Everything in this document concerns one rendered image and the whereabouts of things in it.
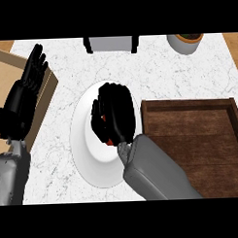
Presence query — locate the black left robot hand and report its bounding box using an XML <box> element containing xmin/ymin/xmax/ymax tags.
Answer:
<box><xmin>0</xmin><ymin>43</ymin><xmax>51</xmax><ymax>143</ymax></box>

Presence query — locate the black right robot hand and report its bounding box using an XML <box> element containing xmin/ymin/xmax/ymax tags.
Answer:
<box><xmin>88</xmin><ymin>81</ymin><xmax>138</xmax><ymax>148</ymax></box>

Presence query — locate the red bell pepper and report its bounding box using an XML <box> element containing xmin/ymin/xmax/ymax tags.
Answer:
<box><xmin>101</xmin><ymin>114</ymin><xmax>115</xmax><ymax>147</ymax></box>

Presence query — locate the white plate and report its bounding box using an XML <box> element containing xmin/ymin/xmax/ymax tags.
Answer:
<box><xmin>67</xmin><ymin>79</ymin><xmax>146</xmax><ymax>190</ymax></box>

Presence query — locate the dark brown wooden tray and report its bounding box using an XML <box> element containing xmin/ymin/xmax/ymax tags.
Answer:
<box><xmin>140</xmin><ymin>96</ymin><xmax>238</xmax><ymax>202</ymax></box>

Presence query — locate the tan cardboard box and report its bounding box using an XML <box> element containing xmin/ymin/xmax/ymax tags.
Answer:
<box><xmin>0</xmin><ymin>45</ymin><xmax>62</xmax><ymax>156</ymax></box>

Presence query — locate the grey appliance with black legs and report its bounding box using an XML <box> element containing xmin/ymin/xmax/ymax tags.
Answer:
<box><xmin>83</xmin><ymin>36</ymin><xmax>141</xmax><ymax>56</ymax></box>

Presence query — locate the grey plant pot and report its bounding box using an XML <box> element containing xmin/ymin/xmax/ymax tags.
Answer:
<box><xmin>166</xmin><ymin>33</ymin><xmax>205</xmax><ymax>56</ymax></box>

